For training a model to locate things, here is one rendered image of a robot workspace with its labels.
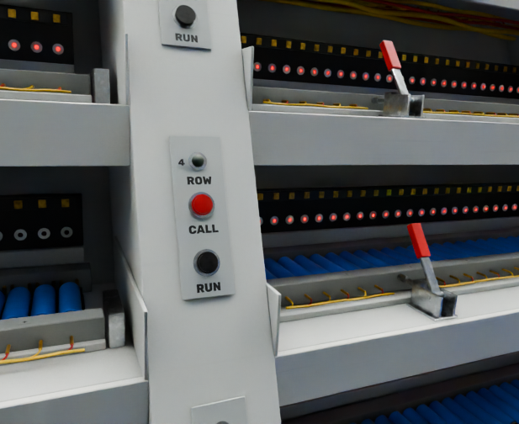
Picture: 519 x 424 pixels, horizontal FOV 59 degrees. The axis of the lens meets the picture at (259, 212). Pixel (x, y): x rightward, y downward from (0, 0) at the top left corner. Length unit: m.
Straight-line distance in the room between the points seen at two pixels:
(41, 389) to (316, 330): 0.21
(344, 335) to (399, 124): 0.20
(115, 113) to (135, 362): 0.18
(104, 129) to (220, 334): 0.17
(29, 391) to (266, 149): 0.25
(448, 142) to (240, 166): 0.23
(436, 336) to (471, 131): 0.21
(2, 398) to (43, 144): 0.17
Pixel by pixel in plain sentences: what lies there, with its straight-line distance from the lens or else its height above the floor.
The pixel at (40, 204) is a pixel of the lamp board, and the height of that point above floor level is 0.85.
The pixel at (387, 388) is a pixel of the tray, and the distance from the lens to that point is 0.63.
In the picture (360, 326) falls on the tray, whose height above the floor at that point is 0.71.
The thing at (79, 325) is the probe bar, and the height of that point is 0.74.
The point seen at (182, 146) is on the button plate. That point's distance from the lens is 0.35.
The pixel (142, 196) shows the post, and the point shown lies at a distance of 0.34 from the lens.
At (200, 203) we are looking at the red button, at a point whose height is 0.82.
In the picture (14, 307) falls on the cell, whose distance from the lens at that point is 0.42.
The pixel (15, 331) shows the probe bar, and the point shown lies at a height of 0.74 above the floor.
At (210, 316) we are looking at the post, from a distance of 0.34.
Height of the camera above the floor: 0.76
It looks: 8 degrees up
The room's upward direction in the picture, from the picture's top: 6 degrees counter-clockwise
